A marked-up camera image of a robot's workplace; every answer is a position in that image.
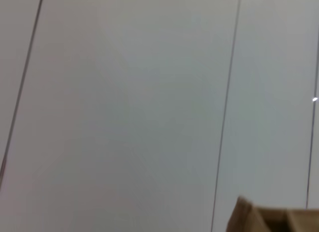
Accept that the khaki canvas food bag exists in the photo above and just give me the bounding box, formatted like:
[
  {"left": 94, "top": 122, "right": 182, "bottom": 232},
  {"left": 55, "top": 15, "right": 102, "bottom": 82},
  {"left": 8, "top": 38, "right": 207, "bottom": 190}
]
[{"left": 226, "top": 196, "right": 319, "bottom": 232}]

